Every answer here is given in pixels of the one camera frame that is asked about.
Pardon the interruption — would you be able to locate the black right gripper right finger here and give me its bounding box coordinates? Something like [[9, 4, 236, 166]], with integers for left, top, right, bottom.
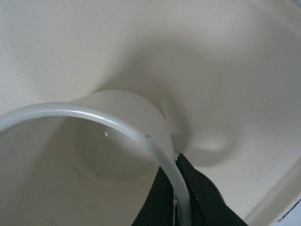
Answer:
[[176, 153, 247, 226]]

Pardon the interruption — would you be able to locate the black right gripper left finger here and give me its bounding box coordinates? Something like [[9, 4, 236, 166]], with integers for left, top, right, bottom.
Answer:
[[132, 167, 174, 226]]

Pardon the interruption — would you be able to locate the beige square plastic plate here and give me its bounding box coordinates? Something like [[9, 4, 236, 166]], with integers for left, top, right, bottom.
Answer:
[[0, 0, 301, 226]]

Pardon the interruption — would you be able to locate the white ceramic mug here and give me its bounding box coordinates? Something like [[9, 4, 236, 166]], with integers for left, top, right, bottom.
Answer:
[[0, 90, 192, 226]]

